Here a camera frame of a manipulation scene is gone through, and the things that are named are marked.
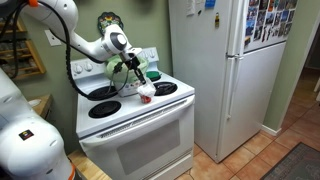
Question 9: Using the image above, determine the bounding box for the white electric stove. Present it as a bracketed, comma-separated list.
[69, 46, 196, 180]

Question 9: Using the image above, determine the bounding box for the white light switch plate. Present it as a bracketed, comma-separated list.
[44, 28, 63, 47]

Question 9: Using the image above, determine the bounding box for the light wooden robot table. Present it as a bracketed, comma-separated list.
[67, 149, 113, 180]

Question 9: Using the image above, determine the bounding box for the wooden wall shelf rack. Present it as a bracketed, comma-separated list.
[0, 17, 47, 82]

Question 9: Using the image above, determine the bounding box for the colourful round wall decoration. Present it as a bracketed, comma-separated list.
[97, 11, 125, 37]

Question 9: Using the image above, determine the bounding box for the small brass fridge magnet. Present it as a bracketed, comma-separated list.
[214, 12, 221, 29]

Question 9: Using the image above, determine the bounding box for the white stove knob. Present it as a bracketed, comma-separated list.
[73, 63, 85, 75]
[83, 61, 95, 73]

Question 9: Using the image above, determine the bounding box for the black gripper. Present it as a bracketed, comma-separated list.
[117, 50, 148, 86]

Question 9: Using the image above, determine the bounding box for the fridge photo collage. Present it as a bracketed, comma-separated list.
[244, 0, 298, 48]

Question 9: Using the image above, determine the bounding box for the small black coil burner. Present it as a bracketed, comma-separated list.
[87, 100, 123, 120]

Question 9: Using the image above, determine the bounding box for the wooden side shelf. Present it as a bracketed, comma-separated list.
[27, 93, 54, 120]

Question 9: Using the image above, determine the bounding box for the white refrigerator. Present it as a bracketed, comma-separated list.
[167, 0, 300, 164]

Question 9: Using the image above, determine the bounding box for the patterned floor rug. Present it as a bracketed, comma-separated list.
[259, 142, 320, 180]

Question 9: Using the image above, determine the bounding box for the blue paper note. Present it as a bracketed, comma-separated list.
[204, 0, 217, 10]

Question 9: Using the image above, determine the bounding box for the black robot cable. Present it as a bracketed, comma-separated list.
[0, 0, 132, 102]

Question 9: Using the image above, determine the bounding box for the white paper sheet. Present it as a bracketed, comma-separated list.
[185, 0, 196, 17]

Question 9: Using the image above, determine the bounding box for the large black coil burner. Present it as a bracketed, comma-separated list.
[86, 84, 120, 102]
[152, 81, 179, 97]

